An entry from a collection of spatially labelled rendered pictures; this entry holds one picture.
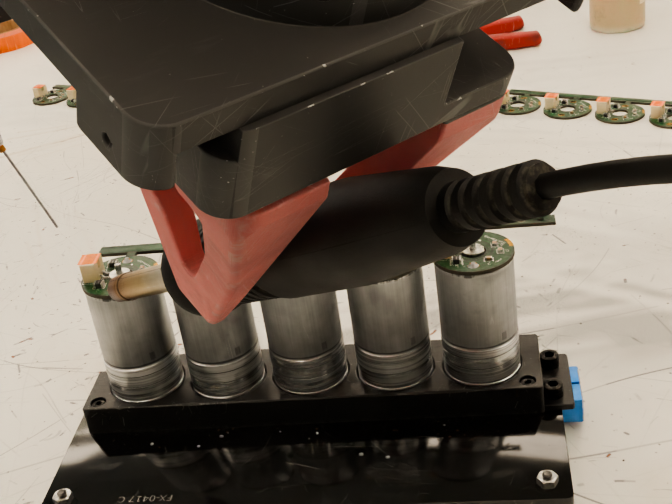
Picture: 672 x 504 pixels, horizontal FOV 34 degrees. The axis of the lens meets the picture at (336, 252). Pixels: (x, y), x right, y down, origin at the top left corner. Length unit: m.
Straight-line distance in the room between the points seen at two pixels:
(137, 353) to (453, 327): 0.10
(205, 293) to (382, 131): 0.07
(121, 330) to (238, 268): 0.15
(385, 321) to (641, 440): 0.09
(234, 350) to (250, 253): 0.15
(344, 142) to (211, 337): 0.17
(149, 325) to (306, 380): 0.05
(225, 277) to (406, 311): 0.12
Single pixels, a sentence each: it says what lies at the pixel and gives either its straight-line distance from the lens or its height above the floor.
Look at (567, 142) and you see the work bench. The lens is 0.55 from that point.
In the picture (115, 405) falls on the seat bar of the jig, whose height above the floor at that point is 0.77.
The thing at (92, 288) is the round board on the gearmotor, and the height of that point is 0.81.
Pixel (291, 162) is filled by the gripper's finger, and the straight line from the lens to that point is 0.17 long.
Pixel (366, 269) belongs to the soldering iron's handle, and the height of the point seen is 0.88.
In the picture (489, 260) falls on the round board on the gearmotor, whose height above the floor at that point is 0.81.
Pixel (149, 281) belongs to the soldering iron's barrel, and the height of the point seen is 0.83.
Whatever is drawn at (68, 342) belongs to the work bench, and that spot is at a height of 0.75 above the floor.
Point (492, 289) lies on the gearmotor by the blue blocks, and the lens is 0.33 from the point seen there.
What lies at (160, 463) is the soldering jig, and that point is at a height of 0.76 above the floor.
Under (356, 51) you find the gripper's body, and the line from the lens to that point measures 0.17.
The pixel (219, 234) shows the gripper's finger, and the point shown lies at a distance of 0.19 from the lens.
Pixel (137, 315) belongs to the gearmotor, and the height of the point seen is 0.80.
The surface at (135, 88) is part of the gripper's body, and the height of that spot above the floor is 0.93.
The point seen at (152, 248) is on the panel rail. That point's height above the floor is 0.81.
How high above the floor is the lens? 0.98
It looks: 29 degrees down
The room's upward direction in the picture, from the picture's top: 9 degrees counter-clockwise
